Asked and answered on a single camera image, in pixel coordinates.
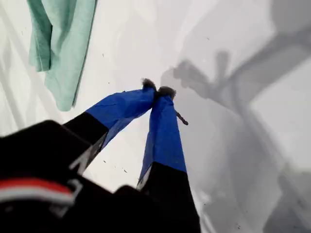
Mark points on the pale green T-shirt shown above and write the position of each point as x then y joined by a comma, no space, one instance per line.
65,36

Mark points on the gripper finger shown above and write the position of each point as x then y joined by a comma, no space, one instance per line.
165,145
121,106

